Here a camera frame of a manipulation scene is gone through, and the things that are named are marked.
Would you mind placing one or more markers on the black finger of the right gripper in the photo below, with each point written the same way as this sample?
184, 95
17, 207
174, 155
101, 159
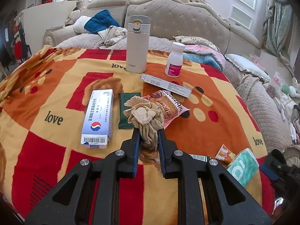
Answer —
284, 178

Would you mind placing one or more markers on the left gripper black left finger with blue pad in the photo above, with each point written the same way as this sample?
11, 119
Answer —
89, 192

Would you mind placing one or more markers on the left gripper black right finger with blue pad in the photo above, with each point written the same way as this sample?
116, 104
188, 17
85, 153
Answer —
207, 192

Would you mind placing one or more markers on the green white tissue pack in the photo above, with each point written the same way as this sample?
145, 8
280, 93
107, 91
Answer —
243, 167

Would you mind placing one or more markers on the beige paper towel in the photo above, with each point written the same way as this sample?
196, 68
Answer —
148, 118

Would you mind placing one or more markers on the pink bibizan snack wrapper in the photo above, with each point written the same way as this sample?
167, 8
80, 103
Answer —
172, 108

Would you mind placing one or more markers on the green white small box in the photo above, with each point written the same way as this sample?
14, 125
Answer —
200, 157

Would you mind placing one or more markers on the orange yellow snack wrapper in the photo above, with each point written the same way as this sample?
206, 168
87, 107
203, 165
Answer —
225, 155

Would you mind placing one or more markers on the long white medicine box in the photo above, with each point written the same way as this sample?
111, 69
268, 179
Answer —
166, 85

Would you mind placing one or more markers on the blue white medicine box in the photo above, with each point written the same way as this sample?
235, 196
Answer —
97, 125

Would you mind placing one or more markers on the white plush toy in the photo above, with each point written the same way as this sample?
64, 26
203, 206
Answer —
290, 90

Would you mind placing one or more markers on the white pill bottle, pink label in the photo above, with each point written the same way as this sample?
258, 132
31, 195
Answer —
175, 60

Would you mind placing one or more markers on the pink floral quilt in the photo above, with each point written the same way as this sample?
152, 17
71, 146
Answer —
202, 51

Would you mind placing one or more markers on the white ruffled pillow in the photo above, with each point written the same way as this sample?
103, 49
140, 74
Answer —
248, 67

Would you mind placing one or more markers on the red orange floral blanket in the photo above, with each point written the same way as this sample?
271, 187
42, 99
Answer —
44, 103

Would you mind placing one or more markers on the beige tufted sofa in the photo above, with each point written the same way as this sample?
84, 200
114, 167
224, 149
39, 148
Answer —
196, 18

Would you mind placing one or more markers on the beige thermos flask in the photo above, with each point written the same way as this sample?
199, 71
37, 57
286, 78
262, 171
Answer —
139, 27

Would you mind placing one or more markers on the cream crumpled garment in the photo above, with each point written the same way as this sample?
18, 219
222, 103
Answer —
112, 35

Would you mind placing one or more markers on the teal patterned curtain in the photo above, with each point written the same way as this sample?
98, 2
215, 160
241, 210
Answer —
277, 25

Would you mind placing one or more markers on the blue jacket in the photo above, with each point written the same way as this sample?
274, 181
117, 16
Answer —
101, 21

